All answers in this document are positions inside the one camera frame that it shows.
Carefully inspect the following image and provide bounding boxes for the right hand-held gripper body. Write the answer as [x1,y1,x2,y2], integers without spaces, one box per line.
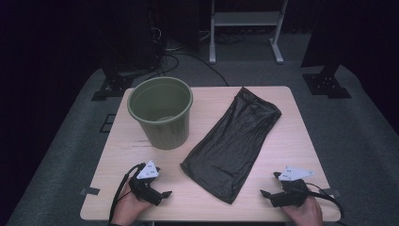
[269,166,315,208]

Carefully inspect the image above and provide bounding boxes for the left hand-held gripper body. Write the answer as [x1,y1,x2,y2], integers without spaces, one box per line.
[128,160,164,207]

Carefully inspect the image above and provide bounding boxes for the green plastic trash bin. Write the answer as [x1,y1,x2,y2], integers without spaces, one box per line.
[126,76,194,151]

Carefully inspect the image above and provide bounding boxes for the black plastic garbage bag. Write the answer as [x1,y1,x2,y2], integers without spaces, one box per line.
[180,87,282,205]

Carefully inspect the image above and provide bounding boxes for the person's right hand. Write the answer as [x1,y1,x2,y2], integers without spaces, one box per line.
[280,197,325,226]

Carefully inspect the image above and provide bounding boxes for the person's left hand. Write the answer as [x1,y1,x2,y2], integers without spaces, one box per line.
[110,183,155,226]

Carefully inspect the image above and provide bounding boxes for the grey tape strip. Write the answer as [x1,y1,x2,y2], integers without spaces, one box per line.
[323,187,342,198]
[79,186,102,197]

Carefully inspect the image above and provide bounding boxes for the black stand base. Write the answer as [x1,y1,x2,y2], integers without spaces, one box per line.
[90,62,135,102]
[301,61,352,100]

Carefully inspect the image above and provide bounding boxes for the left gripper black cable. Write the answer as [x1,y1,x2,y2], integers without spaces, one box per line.
[108,162,147,224]

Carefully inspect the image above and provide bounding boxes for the black floor cable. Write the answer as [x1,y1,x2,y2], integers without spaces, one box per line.
[139,52,230,89]

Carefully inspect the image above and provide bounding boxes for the coiled black cables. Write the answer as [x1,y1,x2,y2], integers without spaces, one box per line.
[215,32,247,45]

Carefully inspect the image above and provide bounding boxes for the white metal stand frame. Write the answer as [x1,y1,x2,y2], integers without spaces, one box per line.
[208,0,289,65]

